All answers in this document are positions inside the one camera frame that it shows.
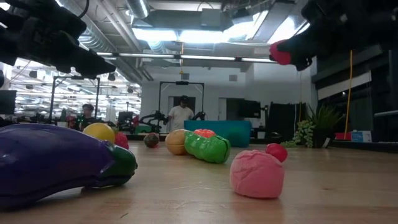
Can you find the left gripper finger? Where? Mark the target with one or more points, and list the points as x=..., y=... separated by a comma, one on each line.
x=90, y=60
x=85, y=74

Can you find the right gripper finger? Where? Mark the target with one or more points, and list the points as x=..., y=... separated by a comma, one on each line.
x=301, y=51

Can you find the red toy tomato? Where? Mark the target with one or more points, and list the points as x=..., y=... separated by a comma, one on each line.
x=280, y=56

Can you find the yellow toy banana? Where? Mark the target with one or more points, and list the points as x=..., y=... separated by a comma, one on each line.
x=99, y=132

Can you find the red toy strawberry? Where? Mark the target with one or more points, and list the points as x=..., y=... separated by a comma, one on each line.
x=122, y=140

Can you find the red toy chili pepper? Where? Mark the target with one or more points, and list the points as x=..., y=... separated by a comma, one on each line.
x=151, y=140

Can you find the red toy cherry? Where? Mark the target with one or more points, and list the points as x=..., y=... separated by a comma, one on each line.
x=277, y=151

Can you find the tan toy potato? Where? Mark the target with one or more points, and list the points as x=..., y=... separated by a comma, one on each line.
x=175, y=142

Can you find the green toy cucumber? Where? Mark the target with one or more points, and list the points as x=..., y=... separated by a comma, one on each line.
x=208, y=149

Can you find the black background robot arm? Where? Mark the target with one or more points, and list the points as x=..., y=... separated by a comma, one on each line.
x=152, y=119
x=199, y=115

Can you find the blue plastic tupperware container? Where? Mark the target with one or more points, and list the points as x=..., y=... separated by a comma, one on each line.
x=236, y=130

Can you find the black office chair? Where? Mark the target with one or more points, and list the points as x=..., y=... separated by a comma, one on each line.
x=125, y=117

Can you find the black panel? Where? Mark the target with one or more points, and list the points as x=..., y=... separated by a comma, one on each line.
x=284, y=119

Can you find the potted artificial green plant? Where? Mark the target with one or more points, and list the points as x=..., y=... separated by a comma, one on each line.
x=323, y=124

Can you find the black flat screen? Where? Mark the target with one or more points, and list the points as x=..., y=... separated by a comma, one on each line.
x=248, y=109

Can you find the dark monitor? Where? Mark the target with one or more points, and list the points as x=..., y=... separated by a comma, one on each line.
x=7, y=102

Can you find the red box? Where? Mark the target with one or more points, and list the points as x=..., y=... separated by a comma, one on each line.
x=342, y=137

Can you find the purple toy eggplant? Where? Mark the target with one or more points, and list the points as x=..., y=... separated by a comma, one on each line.
x=46, y=161

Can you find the linear ceiling light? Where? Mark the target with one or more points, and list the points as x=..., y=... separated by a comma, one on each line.
x=202, y=58

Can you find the blue and white box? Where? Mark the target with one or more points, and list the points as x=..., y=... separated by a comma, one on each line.
x=360, y=137

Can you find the pink toy peach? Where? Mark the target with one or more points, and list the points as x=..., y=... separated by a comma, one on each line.
x=256, y=174

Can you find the black gantry frame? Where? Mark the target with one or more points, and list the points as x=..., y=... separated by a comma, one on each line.
x=74, y=77
x=182, y=82

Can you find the silver ceiling air duct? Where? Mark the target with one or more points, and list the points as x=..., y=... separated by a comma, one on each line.
x=136, y=7

